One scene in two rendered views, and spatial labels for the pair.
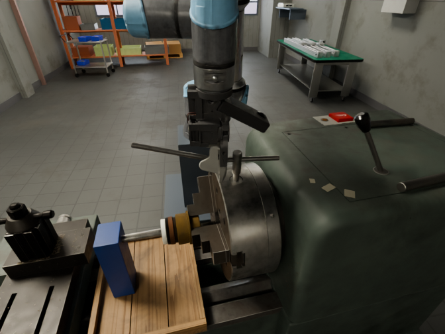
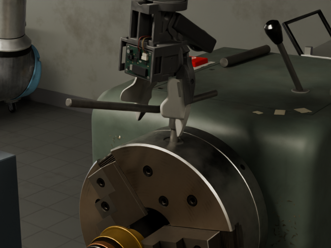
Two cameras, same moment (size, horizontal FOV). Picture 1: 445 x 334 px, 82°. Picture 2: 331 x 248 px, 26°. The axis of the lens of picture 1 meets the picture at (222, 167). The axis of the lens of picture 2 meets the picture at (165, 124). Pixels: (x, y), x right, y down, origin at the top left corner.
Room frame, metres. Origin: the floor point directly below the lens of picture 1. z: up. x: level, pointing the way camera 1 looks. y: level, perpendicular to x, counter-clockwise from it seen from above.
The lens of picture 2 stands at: (-0.28, 0.75, 1.61)
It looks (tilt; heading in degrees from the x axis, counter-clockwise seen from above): 17 degrees down; 316
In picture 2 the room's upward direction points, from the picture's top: straight up
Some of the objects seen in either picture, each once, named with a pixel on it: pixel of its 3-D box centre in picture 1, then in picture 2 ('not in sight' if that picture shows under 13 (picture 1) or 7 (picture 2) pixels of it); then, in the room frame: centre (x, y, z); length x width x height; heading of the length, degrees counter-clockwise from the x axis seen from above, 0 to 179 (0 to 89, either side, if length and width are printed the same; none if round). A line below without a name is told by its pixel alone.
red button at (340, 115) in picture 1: (340, 117); (190, 62); (0.86, -0.42, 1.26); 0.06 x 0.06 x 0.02; 13
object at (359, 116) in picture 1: (362, 122); (273, 32); (0.55, -0.32, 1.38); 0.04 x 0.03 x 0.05; 103
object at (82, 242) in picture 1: (52, 251); not in sight; (0.49, 0.50, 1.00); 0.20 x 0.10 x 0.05; 103
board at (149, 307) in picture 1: (149, 278); not in sight; (0.48, 0.23, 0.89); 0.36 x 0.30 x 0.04; 13
